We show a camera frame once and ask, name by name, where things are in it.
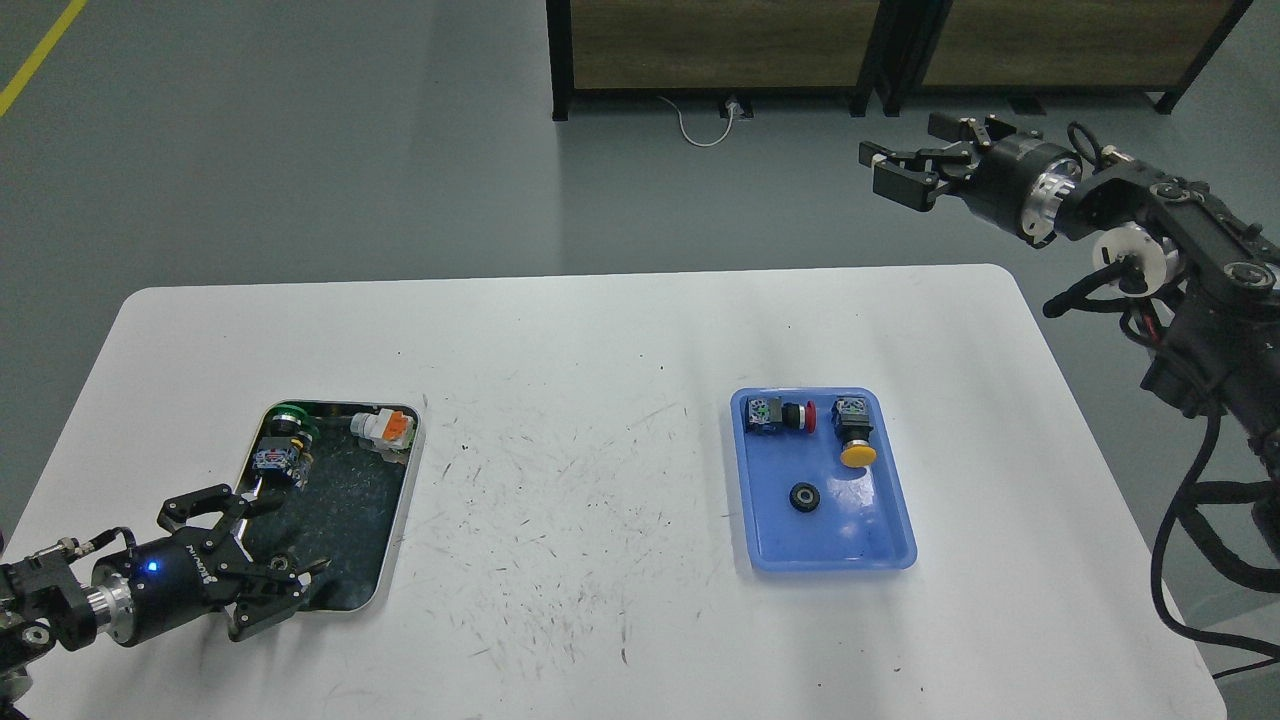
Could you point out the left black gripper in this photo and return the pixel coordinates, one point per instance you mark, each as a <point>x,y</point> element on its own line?
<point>174,580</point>

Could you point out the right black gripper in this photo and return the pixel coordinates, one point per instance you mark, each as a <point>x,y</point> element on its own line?
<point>1015,180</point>

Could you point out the black gear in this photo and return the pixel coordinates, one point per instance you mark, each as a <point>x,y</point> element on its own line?
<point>804,497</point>
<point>282,568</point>

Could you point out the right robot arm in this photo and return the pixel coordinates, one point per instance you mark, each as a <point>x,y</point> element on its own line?
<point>1188,281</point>

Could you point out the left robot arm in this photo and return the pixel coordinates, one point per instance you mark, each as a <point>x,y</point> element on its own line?
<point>72,592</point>

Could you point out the wooden cabinet right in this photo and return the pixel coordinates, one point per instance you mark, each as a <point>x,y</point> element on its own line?
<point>1023,50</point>

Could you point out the wooden cabinet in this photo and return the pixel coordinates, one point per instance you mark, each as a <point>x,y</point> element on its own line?
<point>1023,50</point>
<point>723,49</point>

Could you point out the steel tray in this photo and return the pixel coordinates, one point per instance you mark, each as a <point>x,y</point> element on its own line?
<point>348,510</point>

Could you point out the green push button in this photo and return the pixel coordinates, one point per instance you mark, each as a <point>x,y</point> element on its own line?
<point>292,422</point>

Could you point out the orange white connector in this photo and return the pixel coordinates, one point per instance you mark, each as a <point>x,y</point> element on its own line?
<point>388,432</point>

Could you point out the yellow push button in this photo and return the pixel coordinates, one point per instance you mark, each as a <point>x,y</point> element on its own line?
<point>853,427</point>

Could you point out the red emergency push button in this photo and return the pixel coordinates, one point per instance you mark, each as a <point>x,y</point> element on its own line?
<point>773,414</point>

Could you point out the wooden cabinet left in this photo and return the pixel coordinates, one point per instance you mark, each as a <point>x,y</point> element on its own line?
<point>723,49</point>

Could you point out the blue plastic tray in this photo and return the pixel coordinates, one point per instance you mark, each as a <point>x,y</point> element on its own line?
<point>862,523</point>

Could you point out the blue black switch block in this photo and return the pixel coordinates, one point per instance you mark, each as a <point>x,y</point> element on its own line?
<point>282,467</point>

